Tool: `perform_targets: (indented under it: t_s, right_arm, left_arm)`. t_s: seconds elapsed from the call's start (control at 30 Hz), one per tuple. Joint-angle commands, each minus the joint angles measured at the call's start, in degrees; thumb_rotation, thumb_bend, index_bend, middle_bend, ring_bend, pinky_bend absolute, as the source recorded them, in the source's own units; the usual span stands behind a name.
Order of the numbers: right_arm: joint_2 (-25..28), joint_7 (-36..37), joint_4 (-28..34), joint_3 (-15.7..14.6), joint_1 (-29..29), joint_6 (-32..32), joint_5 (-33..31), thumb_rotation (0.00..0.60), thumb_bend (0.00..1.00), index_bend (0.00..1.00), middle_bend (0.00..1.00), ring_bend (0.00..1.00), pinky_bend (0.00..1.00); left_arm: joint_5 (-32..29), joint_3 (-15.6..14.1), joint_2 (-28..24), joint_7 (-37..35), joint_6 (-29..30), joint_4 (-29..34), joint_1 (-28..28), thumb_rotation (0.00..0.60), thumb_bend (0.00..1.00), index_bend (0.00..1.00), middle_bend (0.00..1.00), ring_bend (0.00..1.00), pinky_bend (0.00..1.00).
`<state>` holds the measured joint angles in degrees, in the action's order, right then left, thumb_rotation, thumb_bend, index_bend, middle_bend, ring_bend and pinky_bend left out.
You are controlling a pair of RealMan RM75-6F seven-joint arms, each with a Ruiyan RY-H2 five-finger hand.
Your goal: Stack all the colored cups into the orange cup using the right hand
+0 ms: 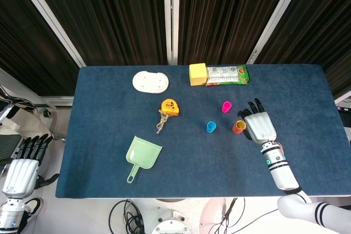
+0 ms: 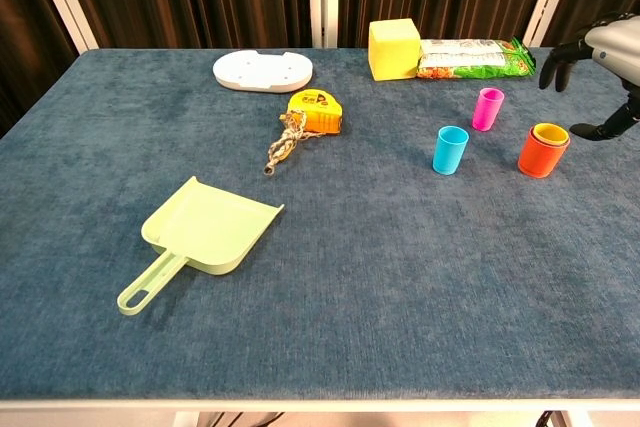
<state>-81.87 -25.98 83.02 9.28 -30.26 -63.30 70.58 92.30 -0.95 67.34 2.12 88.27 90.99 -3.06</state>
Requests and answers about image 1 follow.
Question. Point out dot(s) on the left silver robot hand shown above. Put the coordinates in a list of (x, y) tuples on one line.
[(19, 176)]

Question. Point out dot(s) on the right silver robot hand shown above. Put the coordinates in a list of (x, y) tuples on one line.
[(259, 127)]

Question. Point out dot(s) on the pink plastic cup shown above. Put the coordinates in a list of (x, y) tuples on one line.
[(226, 107)]

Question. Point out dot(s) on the blue plastic cup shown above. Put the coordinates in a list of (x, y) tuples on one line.
[(211, 127)]

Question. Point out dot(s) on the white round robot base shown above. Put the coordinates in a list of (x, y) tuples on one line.
[(171, 225)]

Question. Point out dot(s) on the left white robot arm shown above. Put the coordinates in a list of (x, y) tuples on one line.
[(8, 214)]

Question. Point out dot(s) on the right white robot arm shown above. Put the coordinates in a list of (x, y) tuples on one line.
[(282, 173)]

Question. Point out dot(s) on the orange plastic cup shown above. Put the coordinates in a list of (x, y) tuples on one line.
[(235, 130)]

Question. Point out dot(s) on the black and white sneaker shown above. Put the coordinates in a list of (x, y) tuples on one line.
[(35, 205)]

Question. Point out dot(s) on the green snack packet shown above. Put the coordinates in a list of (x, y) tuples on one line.
[(227, 75)]

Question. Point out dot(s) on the blue fabric table cover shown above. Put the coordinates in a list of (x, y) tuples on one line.
[(192, 162)]

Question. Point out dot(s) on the yellow sponge cube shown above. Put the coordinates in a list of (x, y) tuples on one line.
[(198, 75)]

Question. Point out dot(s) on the yellow tape measure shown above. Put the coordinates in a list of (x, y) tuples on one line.
[(170, 107)]

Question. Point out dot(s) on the pale pink robot torso shell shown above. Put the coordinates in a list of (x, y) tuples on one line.
[(209, 214)]

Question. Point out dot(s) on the white oval plastic base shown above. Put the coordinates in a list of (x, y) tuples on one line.
[(150, 82)]

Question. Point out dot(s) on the light green plastic dustpan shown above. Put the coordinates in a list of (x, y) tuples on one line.
[(142, 153)]

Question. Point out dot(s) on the dark brown curtain panel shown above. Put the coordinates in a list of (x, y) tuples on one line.
[(27, 39), (109, 12), (329, 25), (219, 12)]

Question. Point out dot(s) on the white partition frame post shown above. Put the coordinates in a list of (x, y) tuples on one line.
[(49, 17), (277, 17), (171, 25)]

